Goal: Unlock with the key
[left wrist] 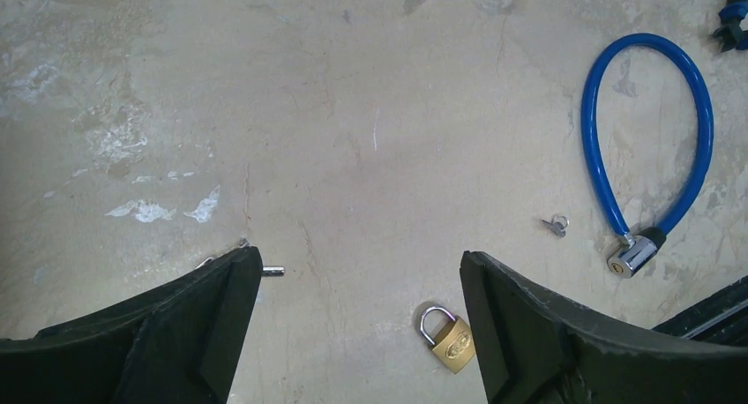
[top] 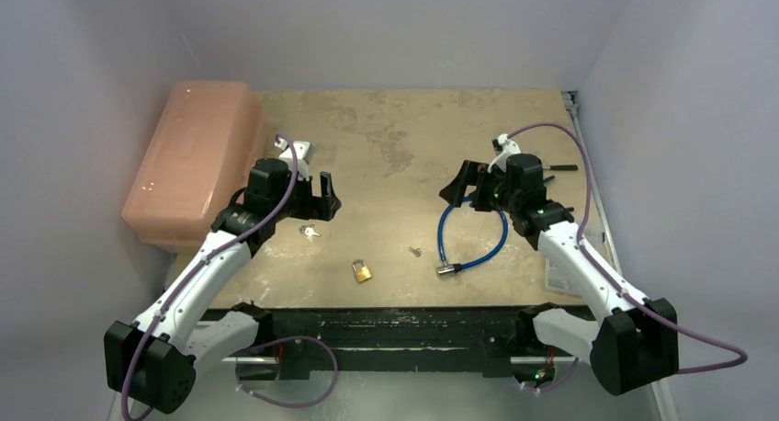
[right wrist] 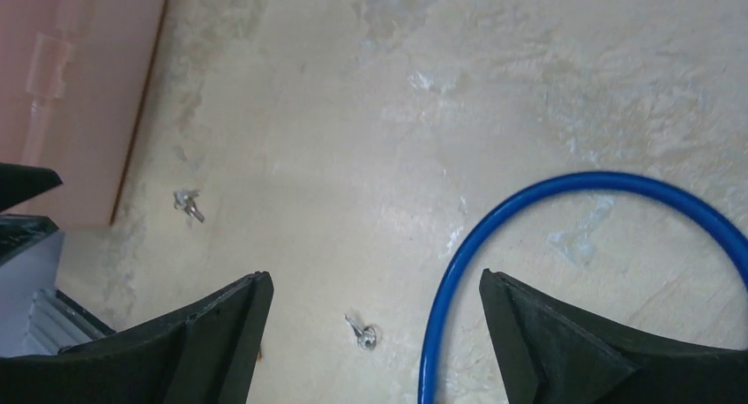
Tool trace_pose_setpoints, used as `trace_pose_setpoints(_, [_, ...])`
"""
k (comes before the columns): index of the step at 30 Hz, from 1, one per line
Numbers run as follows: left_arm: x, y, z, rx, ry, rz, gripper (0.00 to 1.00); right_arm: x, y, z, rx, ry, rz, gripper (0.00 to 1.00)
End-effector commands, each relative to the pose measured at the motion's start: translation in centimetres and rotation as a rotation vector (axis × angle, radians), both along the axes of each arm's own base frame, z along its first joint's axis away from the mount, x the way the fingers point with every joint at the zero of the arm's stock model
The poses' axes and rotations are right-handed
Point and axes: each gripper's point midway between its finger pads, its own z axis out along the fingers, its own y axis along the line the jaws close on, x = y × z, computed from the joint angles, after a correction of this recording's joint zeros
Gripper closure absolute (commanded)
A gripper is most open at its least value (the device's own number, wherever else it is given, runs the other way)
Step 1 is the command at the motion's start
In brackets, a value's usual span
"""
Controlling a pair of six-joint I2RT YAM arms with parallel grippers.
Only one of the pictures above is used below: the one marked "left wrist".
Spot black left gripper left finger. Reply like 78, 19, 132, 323
1, 247, 263, 403

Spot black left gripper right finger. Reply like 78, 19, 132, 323
460, 251, 747, 403

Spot brass padlock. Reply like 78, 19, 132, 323
418, 305, 475, 374

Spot silver padlock key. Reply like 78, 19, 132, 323
196, 237, 285, 277

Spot small silver keys on ring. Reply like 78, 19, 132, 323
541, 214, 570, 238

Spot blue cable lock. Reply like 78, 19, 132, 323
580, 33, 715, 280

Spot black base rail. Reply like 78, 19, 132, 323
652, 276, 747, 348

